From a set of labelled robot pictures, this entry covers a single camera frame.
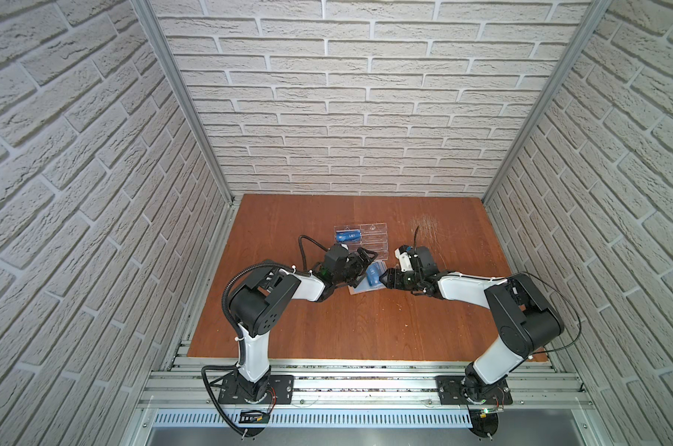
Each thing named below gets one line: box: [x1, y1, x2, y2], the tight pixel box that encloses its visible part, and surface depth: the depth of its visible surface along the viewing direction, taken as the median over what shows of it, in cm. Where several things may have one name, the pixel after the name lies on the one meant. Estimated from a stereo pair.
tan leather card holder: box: [347, 275, 387, 296], surface depth 94 cm
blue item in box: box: [335, 228, 362, 243], surface depth 101 cm
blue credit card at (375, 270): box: [366, 260, 388, 287], surface depth 97 cm
